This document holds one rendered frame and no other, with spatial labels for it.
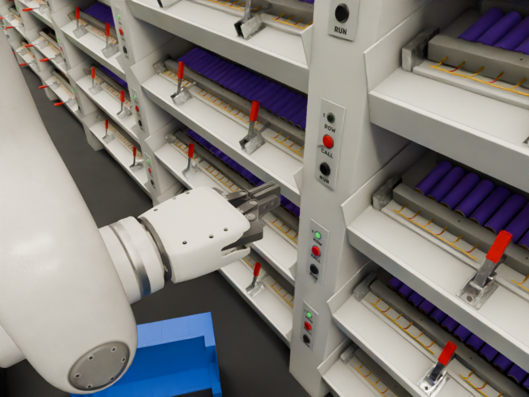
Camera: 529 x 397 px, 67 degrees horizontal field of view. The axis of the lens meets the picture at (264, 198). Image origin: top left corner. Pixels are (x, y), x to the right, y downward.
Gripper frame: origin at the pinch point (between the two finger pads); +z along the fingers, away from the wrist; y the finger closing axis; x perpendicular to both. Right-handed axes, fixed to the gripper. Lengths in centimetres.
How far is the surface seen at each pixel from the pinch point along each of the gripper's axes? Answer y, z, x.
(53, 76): -203, 14, -46
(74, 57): -135, 12, -19
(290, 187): -7.3, 11.0, -6.9
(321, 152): -0.8, 10.5, 2.7
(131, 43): -65, 10, 3
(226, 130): -29.0, 12.9, -6.3
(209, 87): -41.1, 16.8, -2.2
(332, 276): 4.1, 11.0, -18.3
